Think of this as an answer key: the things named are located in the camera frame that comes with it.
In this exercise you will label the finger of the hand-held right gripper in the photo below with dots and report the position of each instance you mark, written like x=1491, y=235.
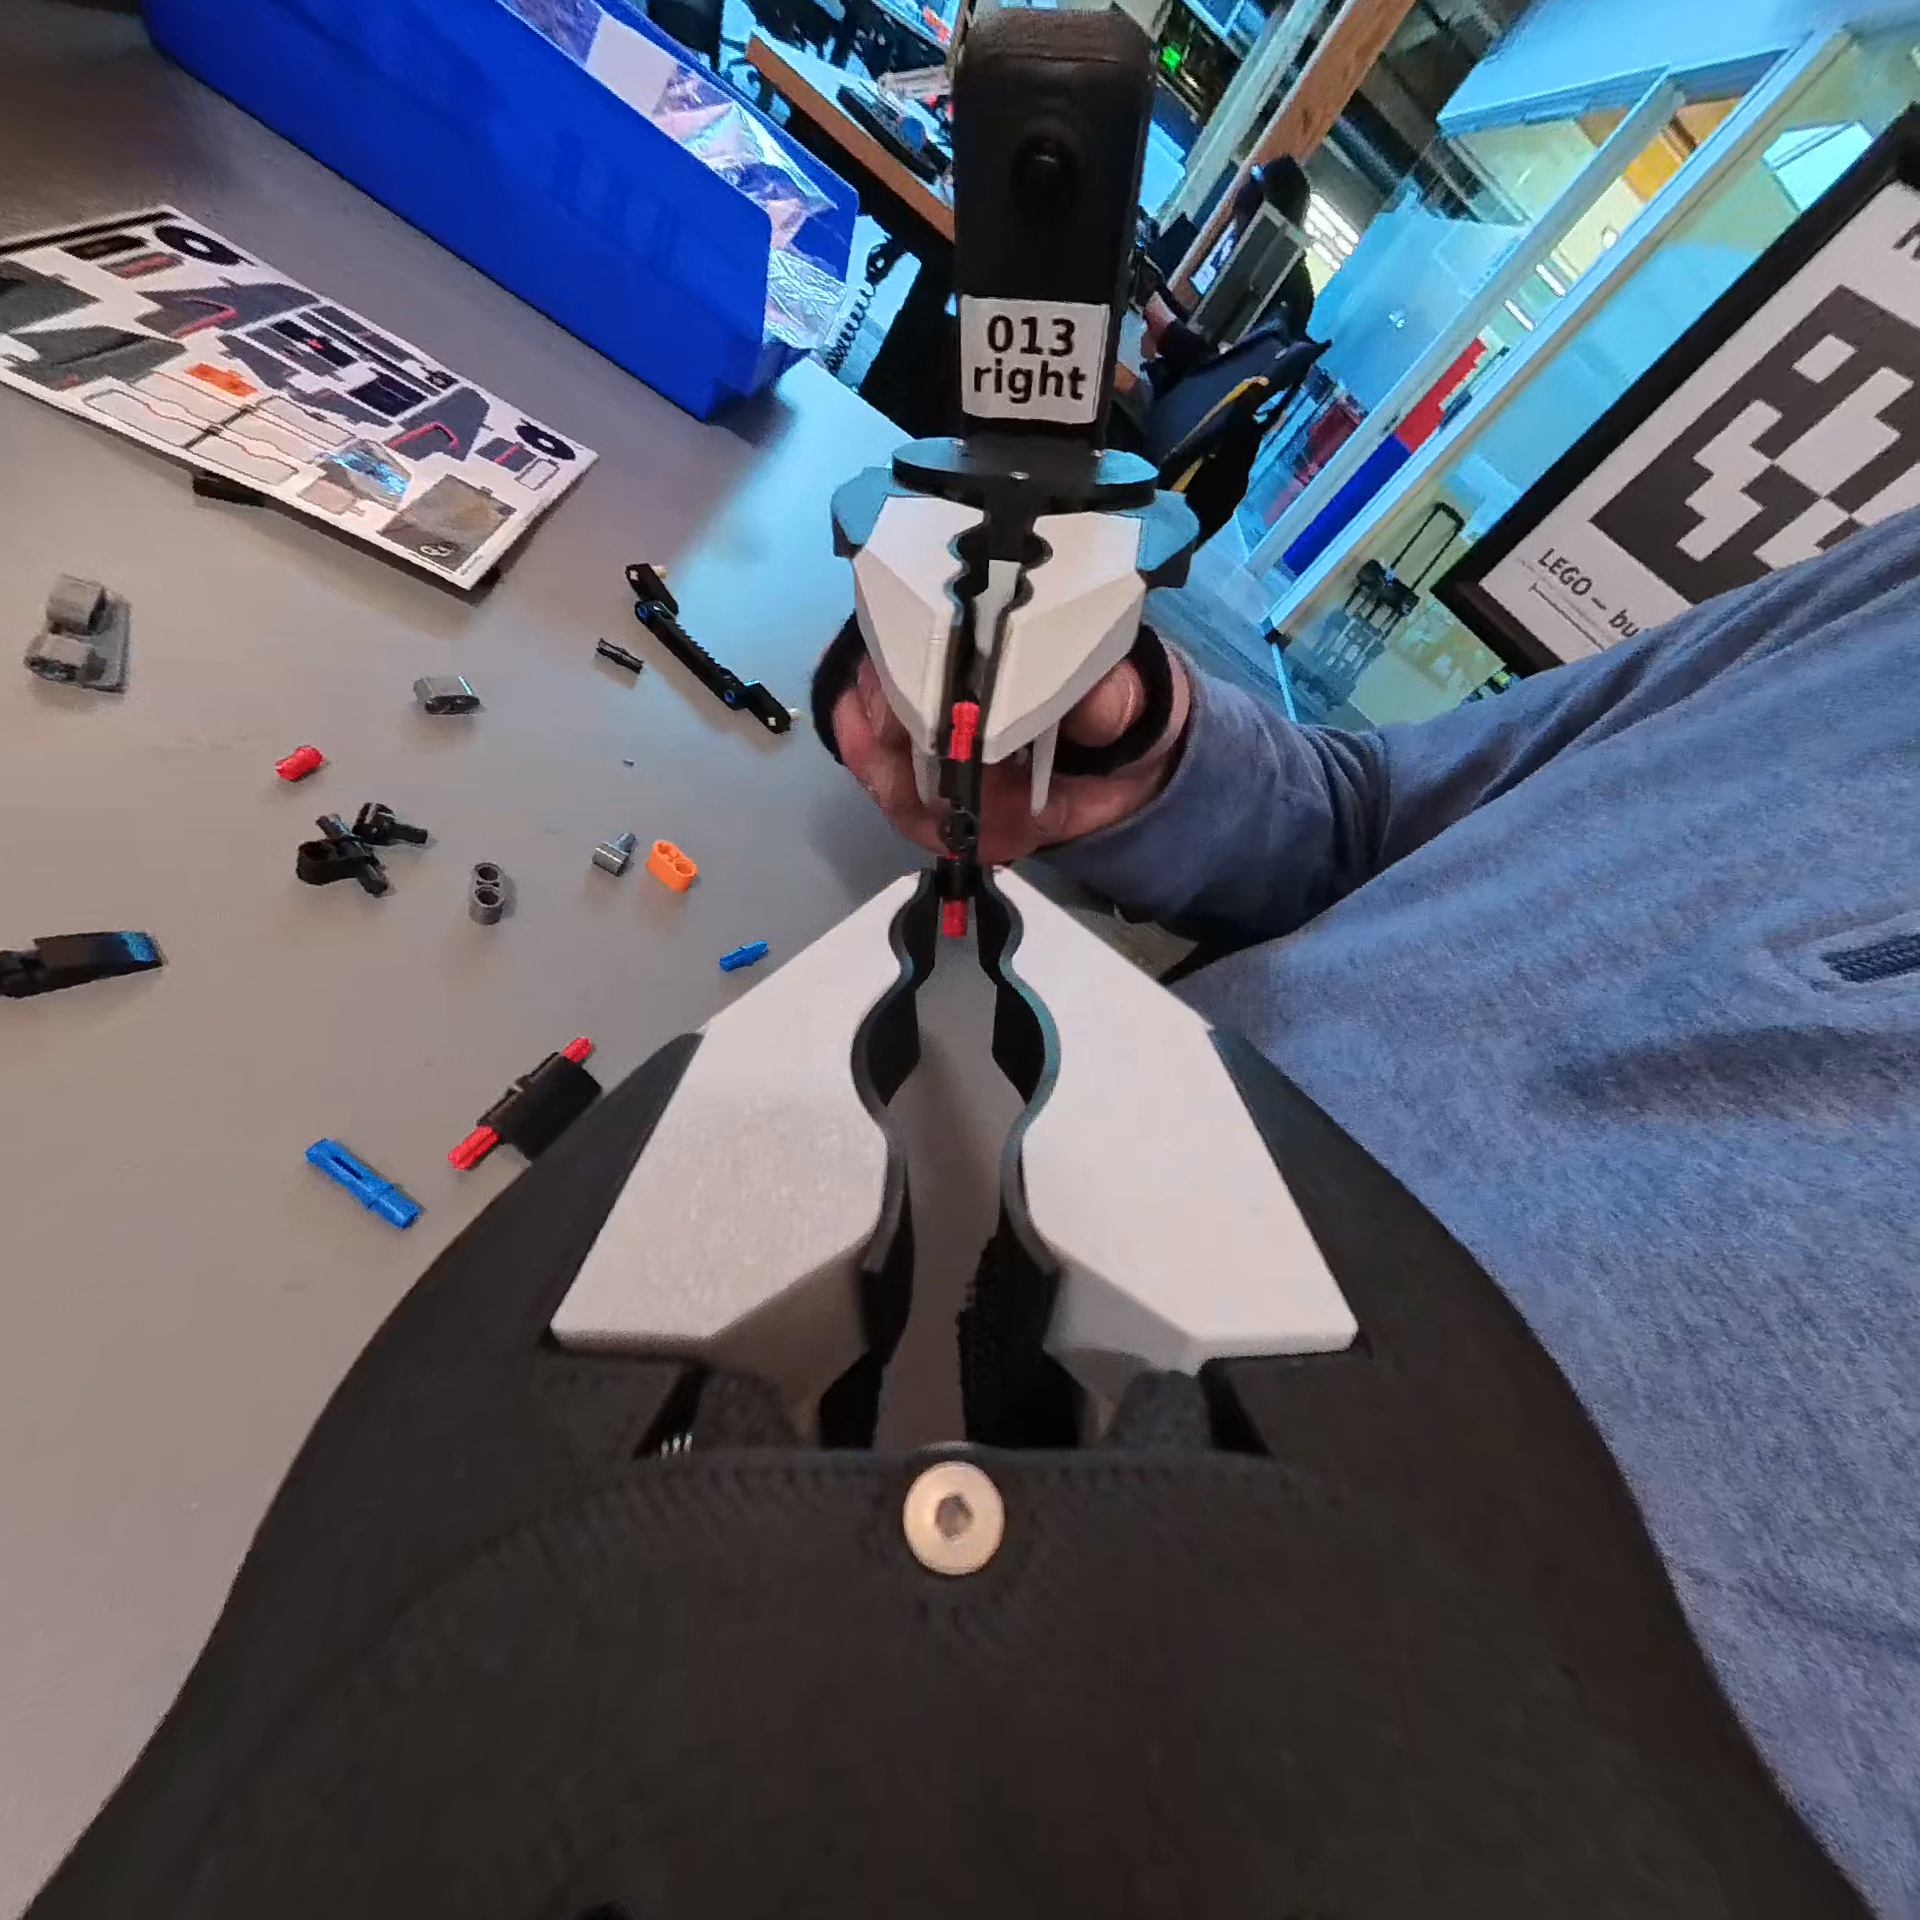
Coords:
x=1079, y=599
x=907, y=599

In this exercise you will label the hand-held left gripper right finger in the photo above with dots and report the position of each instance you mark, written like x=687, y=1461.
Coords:
x=1184, y=1185

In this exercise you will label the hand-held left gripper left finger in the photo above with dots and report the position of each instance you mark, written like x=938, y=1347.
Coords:
x=721, y=1185

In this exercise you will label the black lego axle red pins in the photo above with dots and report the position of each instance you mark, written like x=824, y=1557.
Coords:
x=956, y=835

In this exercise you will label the person's right forearm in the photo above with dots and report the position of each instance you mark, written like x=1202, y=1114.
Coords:
x=1499, y=720

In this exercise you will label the black lego beam blue pins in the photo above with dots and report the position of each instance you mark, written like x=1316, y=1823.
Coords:
x=704, y=646

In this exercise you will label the black lego connector red pins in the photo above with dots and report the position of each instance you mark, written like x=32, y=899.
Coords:
x=528, y=1102

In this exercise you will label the orange lego connector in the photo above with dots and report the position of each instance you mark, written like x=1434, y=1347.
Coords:
x=672, y=867

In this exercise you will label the long blue lego pin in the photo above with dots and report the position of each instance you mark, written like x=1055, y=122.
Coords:
x=359, y=1183

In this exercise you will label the grey oval lego connector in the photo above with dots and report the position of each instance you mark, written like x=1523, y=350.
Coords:
x=445, y=693

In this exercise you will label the black lego connector cluster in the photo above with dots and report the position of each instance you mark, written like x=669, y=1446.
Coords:
x=341, y=858

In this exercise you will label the red lego pin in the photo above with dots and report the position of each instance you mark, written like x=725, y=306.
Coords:
x=299, y=763

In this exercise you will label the lego sticker sheet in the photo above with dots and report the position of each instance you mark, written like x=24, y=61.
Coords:
x=299, y=375

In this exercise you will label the flat black lego piece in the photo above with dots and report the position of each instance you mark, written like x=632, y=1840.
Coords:
x=233, y=488

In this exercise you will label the grey lego assembly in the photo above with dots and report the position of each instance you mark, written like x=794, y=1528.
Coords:
x=83, y=639

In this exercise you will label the person's right hand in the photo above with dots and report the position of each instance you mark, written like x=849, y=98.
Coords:
x=1072, y=829

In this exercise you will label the wooden table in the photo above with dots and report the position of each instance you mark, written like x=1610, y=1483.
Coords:
x=855, y=135

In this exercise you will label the black office chair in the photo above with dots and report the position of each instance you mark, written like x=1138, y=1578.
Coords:
x=1244, y=346

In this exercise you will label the clear plastic bag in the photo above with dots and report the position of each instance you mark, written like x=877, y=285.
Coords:
x=751, y=150

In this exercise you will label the black luggage trolley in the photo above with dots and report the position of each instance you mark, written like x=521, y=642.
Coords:
x=1388, y=592

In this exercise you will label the grey double-hole connector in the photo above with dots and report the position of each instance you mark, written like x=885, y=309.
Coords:
x=489, y=894

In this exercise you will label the person's blue sweater torso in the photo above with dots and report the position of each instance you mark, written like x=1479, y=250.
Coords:
x=1651, y=1350

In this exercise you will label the blue plastic bin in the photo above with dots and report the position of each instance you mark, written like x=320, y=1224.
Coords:
x=524, y=195

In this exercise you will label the framed black white marker poster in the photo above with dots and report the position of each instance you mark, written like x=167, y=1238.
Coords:
x=1723, y=451

